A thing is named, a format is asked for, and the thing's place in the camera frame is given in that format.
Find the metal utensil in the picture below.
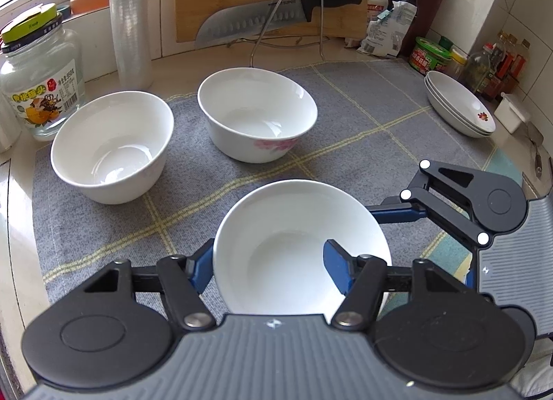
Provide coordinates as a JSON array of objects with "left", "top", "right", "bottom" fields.
[{"left": 525, "top": 121, "right": 546, "bottom": 178}]

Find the grey checked table mat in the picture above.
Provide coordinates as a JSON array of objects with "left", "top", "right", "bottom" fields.
[{"left": 31, "top": 59, "right": 525, "bottom": 310}]

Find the red-labelled condiment bottle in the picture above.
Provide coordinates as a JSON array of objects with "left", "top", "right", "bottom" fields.
[
  {"left": 484, "top": 65, "right": 504, "bottom": 101},
  {"left": 497, "top": 31, "right": 513, "bottom": 77}
]

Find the white plastic box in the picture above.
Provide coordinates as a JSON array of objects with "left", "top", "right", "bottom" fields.
[{"left": 494, "top": 93, "right": 531, "bottom": 133}]

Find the dark red knife block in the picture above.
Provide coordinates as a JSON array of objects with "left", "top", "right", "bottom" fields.
[{"left": 391, "top": 0, "right": 446, "bottom": 57}]

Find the person's white jacket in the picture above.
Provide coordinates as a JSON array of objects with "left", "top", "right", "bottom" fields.
[{"left": 510, "top": 337, "right": 553, "bottom": 400}]

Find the white bag with blue print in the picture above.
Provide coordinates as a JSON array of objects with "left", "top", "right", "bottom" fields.
[{"left": 358, "top": 0, "right": 418, "bottom": 59}]

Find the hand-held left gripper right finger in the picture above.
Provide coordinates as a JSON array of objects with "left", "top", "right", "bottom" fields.
[{"left": 323, "top": 240, "right": 480, "bottom": 334}]

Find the orange-labelled condiment bottle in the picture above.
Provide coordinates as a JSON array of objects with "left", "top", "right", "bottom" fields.
[{"left": 516, "top": 39, "right": 532, "bottom": 81}]

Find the clear plastic wrap roll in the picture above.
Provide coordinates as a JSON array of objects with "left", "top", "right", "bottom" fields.
[{"left": 108, "top": 0, "right": 155, "bottom": 92}]

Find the metal wire rack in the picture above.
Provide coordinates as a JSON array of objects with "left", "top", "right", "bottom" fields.
[{"left": 233, "top": 0, "right": 331, "bottom": 68}]

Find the large glass jar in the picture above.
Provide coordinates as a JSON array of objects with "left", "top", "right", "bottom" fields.
[{"left": 0, "top": 3, "right": 85, "bottom": 142}]

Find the green-lidded sauce jar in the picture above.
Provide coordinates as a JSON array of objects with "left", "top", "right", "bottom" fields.
[{"left": 410, "top": 36, "right": 452, "bottom": 78}]

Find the white bag with orange print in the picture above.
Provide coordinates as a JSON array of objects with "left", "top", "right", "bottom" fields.
[{"left": 366, "top": 0, "right": 392, "bottom": 40}]

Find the black-handled kitchen knife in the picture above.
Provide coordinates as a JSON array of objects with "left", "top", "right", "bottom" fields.
[{"left": 194, "top": 0, "right": 364, "bottom": 50}]

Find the white bowl with pink flower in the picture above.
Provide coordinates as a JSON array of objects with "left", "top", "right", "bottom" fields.
[{"left": 197, "top": 67, "right": 319, "bottom": 163}]

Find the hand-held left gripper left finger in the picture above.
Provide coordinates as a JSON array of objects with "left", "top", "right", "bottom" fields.
[{"left": 80, "top": 239, "right": 216, "bottom": 332}]

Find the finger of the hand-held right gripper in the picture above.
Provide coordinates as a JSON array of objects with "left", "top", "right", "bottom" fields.
[{"left": 367, "top": 159, "right": 491, "bottom": 247}]

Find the plain white bowl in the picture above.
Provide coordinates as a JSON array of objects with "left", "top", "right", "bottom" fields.
[
  {"left": 50, "top": 90, "right": 175, "bottom": 205},
  {"left": 213, "top": 180, "right": 392, "bottom": 324}
]

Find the yellow-lidded jar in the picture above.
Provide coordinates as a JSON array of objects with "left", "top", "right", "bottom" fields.
[{"left": 447, "top": 49, "right": 468, "bottom": 80}]

